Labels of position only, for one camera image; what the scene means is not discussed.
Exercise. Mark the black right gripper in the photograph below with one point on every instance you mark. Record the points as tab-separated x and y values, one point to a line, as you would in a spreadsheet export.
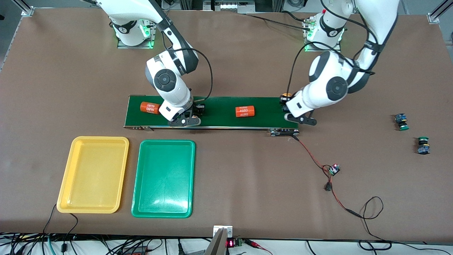
196	108

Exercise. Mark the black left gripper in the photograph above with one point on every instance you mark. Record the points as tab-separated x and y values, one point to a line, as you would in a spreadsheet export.
284	101

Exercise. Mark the yellow mushroom push button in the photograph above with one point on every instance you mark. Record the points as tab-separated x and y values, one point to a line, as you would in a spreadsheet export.
286	95

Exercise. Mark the orange cylinder printed 4680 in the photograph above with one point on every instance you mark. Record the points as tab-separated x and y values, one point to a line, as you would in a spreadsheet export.
245	111
148	107

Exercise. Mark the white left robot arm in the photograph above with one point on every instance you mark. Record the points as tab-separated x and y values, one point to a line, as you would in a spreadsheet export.
336	86

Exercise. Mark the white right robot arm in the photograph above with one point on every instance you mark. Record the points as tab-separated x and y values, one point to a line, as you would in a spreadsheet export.
166	79

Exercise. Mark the green conveyor belt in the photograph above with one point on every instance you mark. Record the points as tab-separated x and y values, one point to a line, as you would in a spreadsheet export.
219	106

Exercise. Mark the green plastic tray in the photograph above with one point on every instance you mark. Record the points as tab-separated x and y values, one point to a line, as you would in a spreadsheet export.
162	177

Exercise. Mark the small green circuit board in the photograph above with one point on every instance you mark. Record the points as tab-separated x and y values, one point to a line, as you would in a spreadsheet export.
333	170

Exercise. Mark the silver device with lights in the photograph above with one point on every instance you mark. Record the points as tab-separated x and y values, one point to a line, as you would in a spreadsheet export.
228	6

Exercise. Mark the green mushroom push button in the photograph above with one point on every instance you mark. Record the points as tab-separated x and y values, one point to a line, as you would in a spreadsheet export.
423	143
401	118

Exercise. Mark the yellow plastic tray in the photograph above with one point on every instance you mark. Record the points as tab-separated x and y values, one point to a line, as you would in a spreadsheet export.
92	173

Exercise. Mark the red digit display module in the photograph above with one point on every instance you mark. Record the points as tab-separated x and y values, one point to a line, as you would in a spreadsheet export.
230	243

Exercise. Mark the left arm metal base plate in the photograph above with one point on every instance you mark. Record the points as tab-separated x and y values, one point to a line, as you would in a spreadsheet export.
320	50

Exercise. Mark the grey metal stand bracket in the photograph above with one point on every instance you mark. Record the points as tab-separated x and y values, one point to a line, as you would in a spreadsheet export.
217	244

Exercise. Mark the aluminium frame profile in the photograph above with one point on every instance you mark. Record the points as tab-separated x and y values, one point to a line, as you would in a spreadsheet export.
437	14
26	9

